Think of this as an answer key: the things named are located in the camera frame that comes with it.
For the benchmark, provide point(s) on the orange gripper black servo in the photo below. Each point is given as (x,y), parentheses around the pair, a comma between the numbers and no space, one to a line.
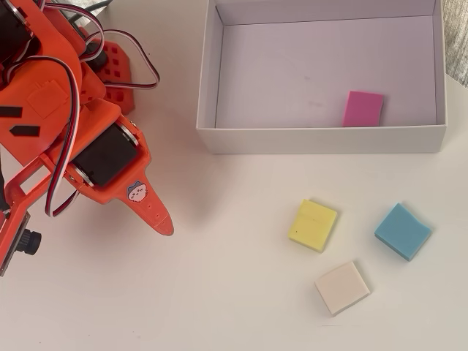
(106,157)

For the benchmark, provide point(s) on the pink foam cuboid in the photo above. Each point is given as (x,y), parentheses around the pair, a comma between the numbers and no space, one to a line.
(362,109)

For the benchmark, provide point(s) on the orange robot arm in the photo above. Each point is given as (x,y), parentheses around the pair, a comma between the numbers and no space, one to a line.
(40,77)

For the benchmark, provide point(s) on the orange robot base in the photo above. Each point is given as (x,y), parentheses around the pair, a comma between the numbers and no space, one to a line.
(124,58)

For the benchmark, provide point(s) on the yellow foam cuboid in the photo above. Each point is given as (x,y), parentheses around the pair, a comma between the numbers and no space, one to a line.
(311,226)

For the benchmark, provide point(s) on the white foam cuboid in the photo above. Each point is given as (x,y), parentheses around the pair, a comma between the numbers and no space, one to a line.
(340,287)

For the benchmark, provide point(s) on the blue foam cuboid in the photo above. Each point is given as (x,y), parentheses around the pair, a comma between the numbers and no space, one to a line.
(402,232)

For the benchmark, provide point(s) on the cartoon animal sticker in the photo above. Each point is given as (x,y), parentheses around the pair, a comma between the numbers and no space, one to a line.
(137,192)

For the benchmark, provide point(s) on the white cardboard box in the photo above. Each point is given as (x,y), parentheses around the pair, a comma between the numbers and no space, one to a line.
(321,140)

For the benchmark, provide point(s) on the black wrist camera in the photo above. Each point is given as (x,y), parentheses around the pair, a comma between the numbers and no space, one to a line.
(29,243)

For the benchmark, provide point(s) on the orange camera mount plate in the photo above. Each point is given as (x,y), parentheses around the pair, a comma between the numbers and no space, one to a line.
(16,197)

